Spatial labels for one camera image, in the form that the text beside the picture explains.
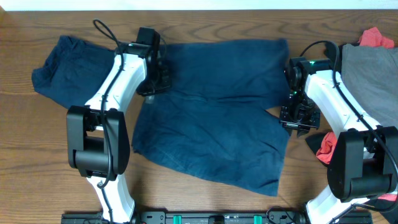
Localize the red garment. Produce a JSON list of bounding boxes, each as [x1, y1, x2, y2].
[[315, 27, 398, 202]]

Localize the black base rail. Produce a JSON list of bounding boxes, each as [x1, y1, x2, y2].
[[60, 210, 373, 224]]

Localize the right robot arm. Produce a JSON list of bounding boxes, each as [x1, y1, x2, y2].
[[279, 57, 397, 223]]

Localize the black garment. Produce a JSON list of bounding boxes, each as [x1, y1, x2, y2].
[[305, 42, 398, 224]]

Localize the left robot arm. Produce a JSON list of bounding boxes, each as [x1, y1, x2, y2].
[[62, 27, 171, 223]]

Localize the grey shorts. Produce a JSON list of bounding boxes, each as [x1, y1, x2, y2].
[[341, 44, 397, 127]]

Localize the blue denim shorts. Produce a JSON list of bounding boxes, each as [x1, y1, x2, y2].
[[132, 39, 289, 196]]

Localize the dark navy garment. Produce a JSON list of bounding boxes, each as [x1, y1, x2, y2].
[[32, 35, 115, 109]]

